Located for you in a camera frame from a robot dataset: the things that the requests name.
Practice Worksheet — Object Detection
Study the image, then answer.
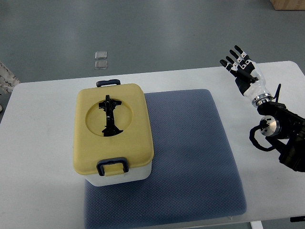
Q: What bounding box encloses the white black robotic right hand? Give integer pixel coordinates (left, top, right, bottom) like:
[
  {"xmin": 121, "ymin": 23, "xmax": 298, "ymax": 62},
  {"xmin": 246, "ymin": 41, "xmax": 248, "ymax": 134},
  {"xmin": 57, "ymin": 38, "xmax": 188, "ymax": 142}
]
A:
[{"xmin": 220, "ymin": 45, "xmax": 273, "ymax": 107}]

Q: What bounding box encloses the yellow storage box lid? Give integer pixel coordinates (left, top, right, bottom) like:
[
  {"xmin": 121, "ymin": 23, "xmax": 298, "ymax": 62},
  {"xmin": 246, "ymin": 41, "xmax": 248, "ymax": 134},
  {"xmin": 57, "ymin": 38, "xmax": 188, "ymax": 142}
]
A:
[{"xmin": 73, "ymin": 83, "xmax": 154, "ymax": 177}]

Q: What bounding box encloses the black lid handle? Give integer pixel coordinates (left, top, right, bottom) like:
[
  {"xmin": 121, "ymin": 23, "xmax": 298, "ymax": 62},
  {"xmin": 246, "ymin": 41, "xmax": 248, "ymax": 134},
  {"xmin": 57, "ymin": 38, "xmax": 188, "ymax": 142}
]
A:
[{"xmin": 99, "ymin": 95, "xmax": 123, "ymax": 137}]

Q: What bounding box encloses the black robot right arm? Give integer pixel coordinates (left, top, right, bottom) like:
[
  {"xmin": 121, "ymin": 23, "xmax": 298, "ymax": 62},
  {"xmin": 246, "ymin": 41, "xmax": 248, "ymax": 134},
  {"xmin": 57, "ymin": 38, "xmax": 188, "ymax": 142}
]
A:
[{"xmin": 249, "ymin": 84, "xmax": 305, "ymax": 172}]

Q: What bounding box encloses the cardboard box corner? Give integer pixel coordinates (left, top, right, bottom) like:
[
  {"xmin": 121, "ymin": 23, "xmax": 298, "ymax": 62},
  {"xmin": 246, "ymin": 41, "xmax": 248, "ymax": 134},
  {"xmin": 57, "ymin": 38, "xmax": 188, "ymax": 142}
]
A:
[{"xmin": 270, "ymin": 0, "xmax": 305, "ymax": 10}]

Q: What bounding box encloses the white storage box base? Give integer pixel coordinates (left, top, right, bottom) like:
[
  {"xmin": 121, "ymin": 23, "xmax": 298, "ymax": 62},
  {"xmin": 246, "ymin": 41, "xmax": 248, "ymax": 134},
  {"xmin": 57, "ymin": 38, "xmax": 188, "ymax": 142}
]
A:
[{"xmin": 83, "ymin": 162, "xmax": 152, "ymax": 187}]

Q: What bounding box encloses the blue grey fabric mat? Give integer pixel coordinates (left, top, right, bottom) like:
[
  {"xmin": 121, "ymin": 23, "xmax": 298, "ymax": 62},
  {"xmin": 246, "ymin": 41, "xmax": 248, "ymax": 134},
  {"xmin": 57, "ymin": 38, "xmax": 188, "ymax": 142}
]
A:
[{"xmin": 84, "ymin": 89, "xmax": 246, "ymax": 229}]

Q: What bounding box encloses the upper metal floor plate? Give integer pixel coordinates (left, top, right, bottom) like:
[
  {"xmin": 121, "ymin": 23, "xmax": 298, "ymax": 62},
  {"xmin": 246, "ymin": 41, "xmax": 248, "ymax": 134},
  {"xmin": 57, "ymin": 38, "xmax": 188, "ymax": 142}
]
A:
[{"xmin": 94, "ymin": 51, "xmax": 107, "ymax": 60}]

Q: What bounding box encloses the dark rear latch clip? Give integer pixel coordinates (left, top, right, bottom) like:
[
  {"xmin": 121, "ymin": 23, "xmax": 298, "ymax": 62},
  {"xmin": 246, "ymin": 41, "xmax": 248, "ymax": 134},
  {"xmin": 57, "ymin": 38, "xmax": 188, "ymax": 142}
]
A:
[{"xmin": 96, "ymin": 79, "xmax": 121, "ymax": 87}]

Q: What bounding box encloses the dark latch clip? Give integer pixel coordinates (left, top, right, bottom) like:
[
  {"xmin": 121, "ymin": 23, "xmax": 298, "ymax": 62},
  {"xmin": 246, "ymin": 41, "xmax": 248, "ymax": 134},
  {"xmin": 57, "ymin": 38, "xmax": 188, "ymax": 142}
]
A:
[
  {"xmin": 96, "ymin": 157, "xmax": 129, "ymax": 177},
  {"xmin": 96, "ymin": 79, "xmax": 121, "ymax": 87}
]

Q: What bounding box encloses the dark front latch clip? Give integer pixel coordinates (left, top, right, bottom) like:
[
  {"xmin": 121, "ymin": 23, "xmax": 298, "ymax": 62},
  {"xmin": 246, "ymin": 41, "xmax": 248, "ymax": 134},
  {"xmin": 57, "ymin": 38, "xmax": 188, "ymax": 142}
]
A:
[{"xmin": 96, "ymin": 157, "xmax": 129, "ymax": 177}]

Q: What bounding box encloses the white patterned cloth at left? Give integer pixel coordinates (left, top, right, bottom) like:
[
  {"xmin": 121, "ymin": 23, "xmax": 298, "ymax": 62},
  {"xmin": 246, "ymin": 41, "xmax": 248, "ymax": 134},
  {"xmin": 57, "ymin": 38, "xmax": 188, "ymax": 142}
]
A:
[{"xmin": 0, "ymin": 62, "xmax": 20, "ymax": 94}]

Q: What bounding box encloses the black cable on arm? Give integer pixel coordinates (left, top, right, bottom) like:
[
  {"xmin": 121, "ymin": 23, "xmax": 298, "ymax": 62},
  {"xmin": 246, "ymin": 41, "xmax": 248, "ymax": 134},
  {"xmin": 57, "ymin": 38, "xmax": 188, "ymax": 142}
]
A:
[{"xmin": 249, "ymin": 124, "xmax": 277, "ymax": 152}]

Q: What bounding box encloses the white table leg bracket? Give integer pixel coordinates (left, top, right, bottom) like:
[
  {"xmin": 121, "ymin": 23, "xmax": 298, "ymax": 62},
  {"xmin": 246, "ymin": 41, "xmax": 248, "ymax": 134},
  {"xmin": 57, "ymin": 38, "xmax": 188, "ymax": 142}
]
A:
[{"xmin": 250, "ymin": 221, "xmax": 264, "ymax": 229}]

